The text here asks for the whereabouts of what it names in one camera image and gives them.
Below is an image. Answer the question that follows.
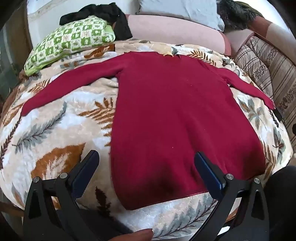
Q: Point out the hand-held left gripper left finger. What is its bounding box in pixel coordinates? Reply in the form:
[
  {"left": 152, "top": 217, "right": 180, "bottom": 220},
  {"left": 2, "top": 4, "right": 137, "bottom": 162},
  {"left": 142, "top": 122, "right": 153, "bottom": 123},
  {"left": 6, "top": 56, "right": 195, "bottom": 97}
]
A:
[{"left": 23, "top": 150, "right": 103, "bottom": 241}]

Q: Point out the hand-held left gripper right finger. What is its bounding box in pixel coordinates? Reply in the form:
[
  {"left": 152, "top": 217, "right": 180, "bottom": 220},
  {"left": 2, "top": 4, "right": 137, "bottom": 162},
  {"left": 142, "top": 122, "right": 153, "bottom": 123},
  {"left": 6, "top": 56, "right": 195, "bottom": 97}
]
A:
[{"left": 194, "top": 152, "right": 270, "bottom": 241}]

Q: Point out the red long-sleeved sweater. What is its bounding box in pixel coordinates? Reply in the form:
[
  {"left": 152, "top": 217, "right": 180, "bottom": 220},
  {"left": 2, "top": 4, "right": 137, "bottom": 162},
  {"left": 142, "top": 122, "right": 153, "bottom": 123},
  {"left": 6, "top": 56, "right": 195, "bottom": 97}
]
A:
[{"left": 21, "top": 51, "right": 276, "bottom": 211}]

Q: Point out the person's left hand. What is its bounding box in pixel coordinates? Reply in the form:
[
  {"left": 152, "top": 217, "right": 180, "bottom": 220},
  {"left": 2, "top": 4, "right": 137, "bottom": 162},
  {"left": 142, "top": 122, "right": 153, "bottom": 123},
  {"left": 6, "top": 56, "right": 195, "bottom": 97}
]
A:
[{"left": 110, "top": 228, "right": 153, "bottom": 241}]

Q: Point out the leaf-print fleece blanket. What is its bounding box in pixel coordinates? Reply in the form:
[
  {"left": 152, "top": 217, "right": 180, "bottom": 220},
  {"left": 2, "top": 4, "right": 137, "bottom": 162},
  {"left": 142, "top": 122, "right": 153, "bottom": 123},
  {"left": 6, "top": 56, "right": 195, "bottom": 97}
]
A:
[{"left": 0, "top": 38, "right": 294, "bottom": 240}]

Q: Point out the person's dark clothing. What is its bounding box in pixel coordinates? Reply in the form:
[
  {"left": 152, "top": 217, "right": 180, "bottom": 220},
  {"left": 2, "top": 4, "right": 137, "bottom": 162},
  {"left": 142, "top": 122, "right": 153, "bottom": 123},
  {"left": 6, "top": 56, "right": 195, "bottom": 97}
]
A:
[{"left": 264, "top": 166, "right": 296, "bottom": 241}]

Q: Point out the striped beige sofa cushion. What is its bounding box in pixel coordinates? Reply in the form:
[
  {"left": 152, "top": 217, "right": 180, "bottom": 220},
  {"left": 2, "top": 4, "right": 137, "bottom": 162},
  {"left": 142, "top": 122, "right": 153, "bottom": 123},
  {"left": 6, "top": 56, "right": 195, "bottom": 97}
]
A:
[{"left": 233, "top": 36, "right": 296, "bottom": 149}]

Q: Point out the pink corner sofa cushion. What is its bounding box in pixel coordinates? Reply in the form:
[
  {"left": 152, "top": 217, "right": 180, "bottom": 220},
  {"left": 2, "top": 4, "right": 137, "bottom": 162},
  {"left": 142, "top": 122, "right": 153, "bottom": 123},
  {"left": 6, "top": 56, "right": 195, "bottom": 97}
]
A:
[{"left": 225, "top": 30, "right": 255, "bottom": 57}]

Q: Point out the green patterned pillow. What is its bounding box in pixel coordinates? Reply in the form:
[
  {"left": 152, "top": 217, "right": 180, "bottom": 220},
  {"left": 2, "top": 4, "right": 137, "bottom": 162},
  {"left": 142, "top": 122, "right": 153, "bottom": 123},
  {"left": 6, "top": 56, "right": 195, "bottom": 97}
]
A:
[{"left": 24, "top": 15, "right": 116, "bottom": 77}]

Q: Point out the pink sofa backrest cushion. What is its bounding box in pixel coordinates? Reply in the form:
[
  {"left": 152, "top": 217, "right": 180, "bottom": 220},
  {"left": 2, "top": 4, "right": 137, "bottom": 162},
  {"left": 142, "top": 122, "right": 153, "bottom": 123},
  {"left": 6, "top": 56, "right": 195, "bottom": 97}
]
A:
[{"left": 125, "top": 14, "right": 232, "bottom": 57}]

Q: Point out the black garment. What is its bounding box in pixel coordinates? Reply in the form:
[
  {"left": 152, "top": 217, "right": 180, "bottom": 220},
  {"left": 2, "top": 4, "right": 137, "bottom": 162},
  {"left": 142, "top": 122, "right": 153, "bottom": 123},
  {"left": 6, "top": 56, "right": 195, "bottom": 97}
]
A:
[{"left": 59, "top": 2, "right": 133, "bottom": 40}]

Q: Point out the dark fur cloth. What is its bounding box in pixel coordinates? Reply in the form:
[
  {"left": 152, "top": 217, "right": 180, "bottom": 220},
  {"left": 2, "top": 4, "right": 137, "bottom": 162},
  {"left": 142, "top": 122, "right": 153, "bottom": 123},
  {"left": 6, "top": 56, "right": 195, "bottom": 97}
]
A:
[{"left": 217, "top": 0, "right": 264, "bottom": 30}]

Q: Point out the light grey pillow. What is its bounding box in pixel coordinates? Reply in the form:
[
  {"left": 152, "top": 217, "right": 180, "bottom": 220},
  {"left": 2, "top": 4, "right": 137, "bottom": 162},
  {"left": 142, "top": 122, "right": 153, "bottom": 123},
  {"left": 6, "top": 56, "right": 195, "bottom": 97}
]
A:
[{"left": 136, "top": 0, "right": 225, "bottom": 32}]

